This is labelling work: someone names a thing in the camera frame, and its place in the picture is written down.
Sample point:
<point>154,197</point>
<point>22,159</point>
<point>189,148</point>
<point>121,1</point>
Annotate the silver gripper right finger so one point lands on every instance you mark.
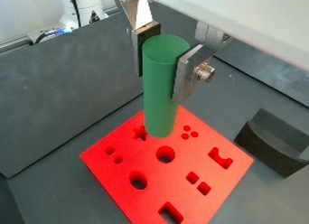
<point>194,67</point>

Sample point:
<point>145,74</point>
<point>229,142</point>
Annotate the green cylinder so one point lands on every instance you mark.
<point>160,56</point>

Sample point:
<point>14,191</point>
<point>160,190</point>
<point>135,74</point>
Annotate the aluminium frame rail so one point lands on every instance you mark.
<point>34,37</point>

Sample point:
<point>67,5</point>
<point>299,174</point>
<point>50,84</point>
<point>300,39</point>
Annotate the dark grey foam mat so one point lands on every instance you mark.
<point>59,86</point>

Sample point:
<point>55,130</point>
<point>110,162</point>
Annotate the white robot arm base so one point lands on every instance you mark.
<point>82,12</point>

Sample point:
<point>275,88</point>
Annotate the black foam block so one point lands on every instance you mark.
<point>275,142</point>

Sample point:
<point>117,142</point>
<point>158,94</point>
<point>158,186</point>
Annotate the red shape sorting board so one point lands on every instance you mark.
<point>170,180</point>

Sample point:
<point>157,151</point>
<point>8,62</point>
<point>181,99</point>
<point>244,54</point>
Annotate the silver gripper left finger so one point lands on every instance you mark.
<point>142,27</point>

